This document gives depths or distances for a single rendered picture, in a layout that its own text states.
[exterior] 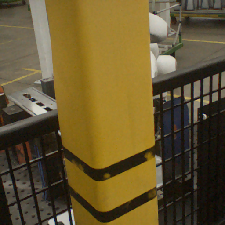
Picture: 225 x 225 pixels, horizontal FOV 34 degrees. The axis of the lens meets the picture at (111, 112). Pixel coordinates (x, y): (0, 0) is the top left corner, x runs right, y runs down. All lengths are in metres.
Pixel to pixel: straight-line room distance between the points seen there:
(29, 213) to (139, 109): 1.36
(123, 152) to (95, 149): 0.04
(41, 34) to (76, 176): 5.08
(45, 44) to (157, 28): 4.06
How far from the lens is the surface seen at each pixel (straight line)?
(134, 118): 0.46
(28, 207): 1.81
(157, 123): 1.48
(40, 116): 0.53
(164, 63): 1.99
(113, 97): 0.43
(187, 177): 1.21
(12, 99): 2.29
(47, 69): 5.67
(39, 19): 5.52
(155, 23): 1.63
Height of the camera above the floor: 1.75
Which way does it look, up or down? 23 degrees down
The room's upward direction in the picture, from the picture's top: 5 degrees counter-clockwise
